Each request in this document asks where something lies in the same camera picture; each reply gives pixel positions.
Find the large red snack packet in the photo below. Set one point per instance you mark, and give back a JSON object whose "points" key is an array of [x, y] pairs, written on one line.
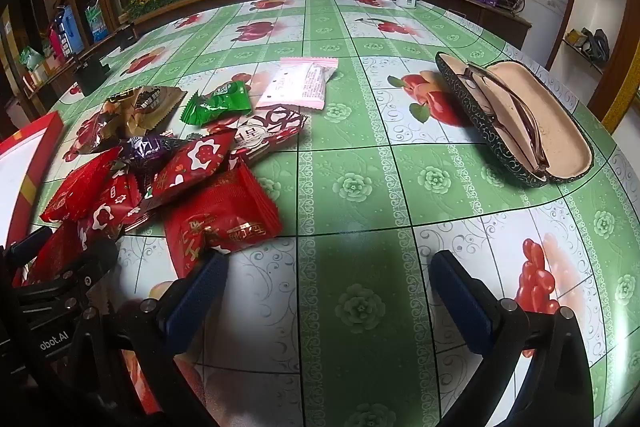
{"points": [[225, 217]]}

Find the green fruit print tablecloth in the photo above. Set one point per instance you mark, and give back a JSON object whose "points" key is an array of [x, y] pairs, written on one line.
{"points": [[360, 187]]}

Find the green candy packet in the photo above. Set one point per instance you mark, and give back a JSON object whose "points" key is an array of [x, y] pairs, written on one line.
{"points": [[217, 102]]}

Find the red flower snack packet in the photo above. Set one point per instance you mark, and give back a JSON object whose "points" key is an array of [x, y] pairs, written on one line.
{"points": [[192, 164], [107, 212]]}

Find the brown eyeglasses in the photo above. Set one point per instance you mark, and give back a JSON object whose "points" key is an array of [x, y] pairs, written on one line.
{"points": [[520, 117]]}

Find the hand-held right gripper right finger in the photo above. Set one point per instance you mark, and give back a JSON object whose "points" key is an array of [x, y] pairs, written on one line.
{"points": [[460, 302]]}

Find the black bag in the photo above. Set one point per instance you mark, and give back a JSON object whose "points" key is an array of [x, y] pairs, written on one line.
{"points": [[595, 44]]}

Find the wooden cabinet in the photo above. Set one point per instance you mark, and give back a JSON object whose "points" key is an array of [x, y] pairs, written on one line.
{"points": [[475, 17]]}

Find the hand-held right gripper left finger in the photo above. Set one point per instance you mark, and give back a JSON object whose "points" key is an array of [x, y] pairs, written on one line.
{"points": [[195, 302]]}

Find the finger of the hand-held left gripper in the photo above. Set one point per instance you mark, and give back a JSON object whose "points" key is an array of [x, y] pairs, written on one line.
{"points": [[90, 259], [27, 243]]}

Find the pink white snack packet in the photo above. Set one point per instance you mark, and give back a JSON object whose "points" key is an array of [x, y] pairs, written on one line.
{"points": [[300, 82]]}

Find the red white patterned packet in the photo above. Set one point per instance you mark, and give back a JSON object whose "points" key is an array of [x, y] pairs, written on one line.
{"points": [[270, 132]]}

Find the clear plastic bag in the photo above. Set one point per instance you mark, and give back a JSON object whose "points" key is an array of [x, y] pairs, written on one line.
{"points": [[96, 19]]}

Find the dark red chocolate packet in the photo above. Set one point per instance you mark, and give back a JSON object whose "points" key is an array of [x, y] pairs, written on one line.
{"points": [[87, 138]]}

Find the small black container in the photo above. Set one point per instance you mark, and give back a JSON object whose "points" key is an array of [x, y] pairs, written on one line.
{"points": [[127, 32]]}

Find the large black container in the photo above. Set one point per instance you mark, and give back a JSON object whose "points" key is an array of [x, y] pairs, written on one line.
{"points": [[90, 74]]}

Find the patterned glasses case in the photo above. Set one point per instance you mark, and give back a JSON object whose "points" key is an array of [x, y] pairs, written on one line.
{"points": [[567, 132]]}

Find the red gift box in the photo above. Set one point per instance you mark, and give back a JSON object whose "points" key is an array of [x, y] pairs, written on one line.
{"points": [[22, 167]]}

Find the green bag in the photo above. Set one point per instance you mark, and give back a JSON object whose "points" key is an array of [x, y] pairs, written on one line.
{"points": [[30, 57]]}

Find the blue thermos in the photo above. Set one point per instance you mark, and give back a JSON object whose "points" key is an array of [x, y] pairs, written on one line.
{"points": [[70, 29]]}

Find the dark purple snack packet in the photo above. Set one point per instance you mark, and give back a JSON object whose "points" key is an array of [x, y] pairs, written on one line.
{"points": [[150, 152]]}

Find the wall shelf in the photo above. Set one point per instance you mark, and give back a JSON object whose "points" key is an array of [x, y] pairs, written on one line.
{"points": [[575, 44]]}

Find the plain red snack packet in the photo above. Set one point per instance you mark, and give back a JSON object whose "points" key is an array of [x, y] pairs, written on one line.
{"points": [[77, 187], [55, 252]]}

